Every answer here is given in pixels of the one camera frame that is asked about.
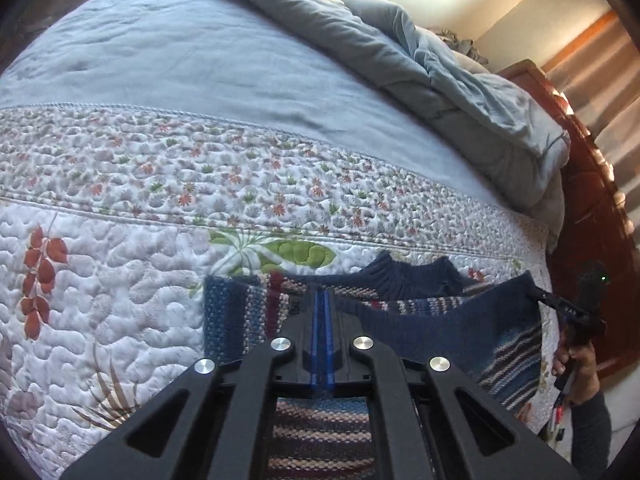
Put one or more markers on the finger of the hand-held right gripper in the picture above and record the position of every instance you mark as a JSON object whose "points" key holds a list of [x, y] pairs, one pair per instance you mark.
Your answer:
{"points": [[550, 302]]}

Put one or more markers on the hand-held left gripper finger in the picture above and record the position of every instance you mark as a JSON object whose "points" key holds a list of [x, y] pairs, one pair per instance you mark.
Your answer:
{"points": [[316, 320], [328, 320]]}

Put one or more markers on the blue striped knit sweater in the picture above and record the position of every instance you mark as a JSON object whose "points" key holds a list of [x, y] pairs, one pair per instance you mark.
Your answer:
{"points": [[430, 320]]}

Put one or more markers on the person's right forearm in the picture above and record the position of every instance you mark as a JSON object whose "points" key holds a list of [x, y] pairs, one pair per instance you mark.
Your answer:
{"points": [[592, 440]]}

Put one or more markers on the person's right hand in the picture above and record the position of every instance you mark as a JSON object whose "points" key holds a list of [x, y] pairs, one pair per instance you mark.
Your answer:
{"points": [[580, 370]]}

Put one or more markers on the dark wooden headboard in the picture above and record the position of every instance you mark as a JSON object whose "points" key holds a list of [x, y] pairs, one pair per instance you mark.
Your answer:
{"points": [[585, 220]]}

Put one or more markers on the floral quilted bedspread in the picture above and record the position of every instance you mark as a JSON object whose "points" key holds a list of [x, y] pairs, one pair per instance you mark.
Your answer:
{"points": [[125, 260]]}

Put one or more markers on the grey rumpled duvet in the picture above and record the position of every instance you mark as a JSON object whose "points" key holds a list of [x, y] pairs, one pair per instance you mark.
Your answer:
{"points": [[450, 90]]}

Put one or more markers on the beige pleated curtain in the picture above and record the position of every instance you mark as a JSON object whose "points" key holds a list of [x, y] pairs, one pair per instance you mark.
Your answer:
{"points": [[600, 60]]}

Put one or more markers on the blue-grey bed sheet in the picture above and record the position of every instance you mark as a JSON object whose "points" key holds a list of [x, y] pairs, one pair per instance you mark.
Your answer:
{"points": [[175, 45]]}

